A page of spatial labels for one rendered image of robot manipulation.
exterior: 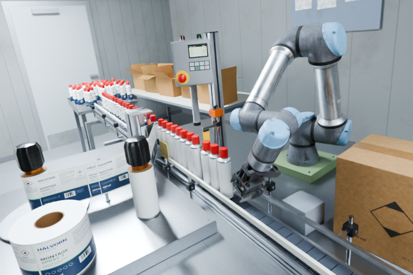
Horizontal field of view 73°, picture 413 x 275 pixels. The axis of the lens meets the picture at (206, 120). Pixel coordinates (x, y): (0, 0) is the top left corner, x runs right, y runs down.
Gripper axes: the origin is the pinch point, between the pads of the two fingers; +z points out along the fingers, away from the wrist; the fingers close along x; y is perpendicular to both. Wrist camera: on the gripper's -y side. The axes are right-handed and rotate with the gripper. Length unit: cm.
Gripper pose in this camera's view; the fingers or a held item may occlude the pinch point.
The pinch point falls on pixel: (246, 196)
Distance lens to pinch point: 103.0
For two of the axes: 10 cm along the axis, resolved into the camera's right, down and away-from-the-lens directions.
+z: -1.9, 7.3, 6.6
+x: 5.1, 6.5, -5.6
